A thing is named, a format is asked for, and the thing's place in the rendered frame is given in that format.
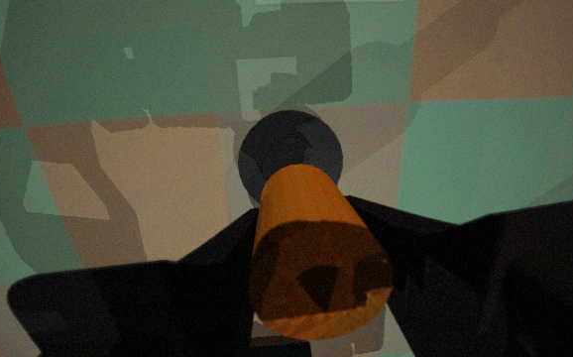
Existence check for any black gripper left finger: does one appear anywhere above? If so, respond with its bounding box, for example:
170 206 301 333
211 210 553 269
7 208 259 357

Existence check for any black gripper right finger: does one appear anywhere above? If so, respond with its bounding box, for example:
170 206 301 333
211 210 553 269
345 195 573 357

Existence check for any orange cylinder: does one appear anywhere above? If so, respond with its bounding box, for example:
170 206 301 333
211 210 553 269
248 164 394 340

